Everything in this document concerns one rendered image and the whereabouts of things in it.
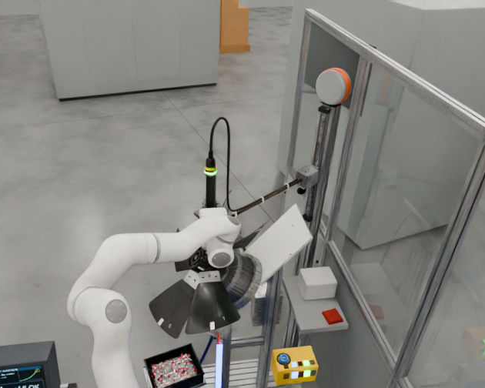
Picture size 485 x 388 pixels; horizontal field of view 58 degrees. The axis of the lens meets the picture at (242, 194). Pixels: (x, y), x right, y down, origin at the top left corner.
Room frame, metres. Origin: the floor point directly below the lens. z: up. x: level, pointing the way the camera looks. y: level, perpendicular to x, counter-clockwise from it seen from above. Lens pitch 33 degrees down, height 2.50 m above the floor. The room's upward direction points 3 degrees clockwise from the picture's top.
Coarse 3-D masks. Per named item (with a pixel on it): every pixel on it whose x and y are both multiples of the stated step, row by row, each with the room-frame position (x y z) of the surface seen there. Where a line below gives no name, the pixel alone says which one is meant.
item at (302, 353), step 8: (272, 352) 1.11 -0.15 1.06; (280, 352) 1.10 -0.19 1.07; (288, 352) 1.10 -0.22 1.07; (296, 352) 1.10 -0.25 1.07; (304, 352) 1.11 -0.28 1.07; (312, 352) 1.11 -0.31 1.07; (272, 360) 1.09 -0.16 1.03; (296, 360) 1.07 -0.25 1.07; (304, 360) 1.07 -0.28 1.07; (272, 368) 1.08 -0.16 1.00; (280, 368) 1.03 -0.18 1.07; (296, 368) 1.03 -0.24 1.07; (304, 368) 1.04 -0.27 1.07; (312, 368) 1.04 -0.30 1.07; (280, 376) 1.02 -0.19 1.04; (304, 376) 1.04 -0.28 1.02; (312, 376) 1.04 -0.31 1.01; (280, 384) 1.02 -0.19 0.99
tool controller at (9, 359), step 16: (0, 352) 0.91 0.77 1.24; (16, 352) 0.91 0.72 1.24; (32, 352) 0.91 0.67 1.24; (48, 352) 0.91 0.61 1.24; (0, 368) 0.84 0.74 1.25; (16, 368) 0.85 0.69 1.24; (32, 368) 0.86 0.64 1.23; (48, 368) 0.87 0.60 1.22; (16, 384) 0.83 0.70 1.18; (32, 384) 0.84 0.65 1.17; (48, 384) 0.85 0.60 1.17
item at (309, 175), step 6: (306, 168) 1.85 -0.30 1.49; (312, 168) 1.85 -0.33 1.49; (318, 168) 1.84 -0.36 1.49; (300, 174) 1.79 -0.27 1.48; (306, 174) 1.79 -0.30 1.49; (312, 174) 1.79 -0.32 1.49; (318, 174) 1.83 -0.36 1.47; (306, 180) 1.77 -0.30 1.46; (312, 180) 1.79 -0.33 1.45; (306, 186) 1.77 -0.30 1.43
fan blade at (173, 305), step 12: (168, 288) 1.42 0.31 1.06; (180, 288) 1.40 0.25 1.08; (192, 288) 1.40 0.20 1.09; (156, 300) 1.40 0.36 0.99; (168, 300) 1.38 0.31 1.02; (180, 300) 1.37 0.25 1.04; (156, 312) 1.36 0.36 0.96; (168, 312) 1.34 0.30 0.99; (180, 312) 1.33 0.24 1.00; (168, 324) 1.31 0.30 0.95; (180, 324) 1.30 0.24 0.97
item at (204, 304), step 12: (204, 288) 1.31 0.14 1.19; (216, 288) 1.31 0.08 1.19; (192, 300) 1.25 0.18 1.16; (204, 300) 1.25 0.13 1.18; (216, 300) 1.25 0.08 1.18; (228, 300) 1.25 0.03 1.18; (192, 312) 1.20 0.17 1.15; (204, 312) 1.19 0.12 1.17; (216, 312) 1.19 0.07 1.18; (228, 312) 1.19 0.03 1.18; (192, 324) 1.15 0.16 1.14; (204, 324) 1.14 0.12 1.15; (216, 324) 1.14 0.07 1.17; (228, 324) 1.13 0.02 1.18
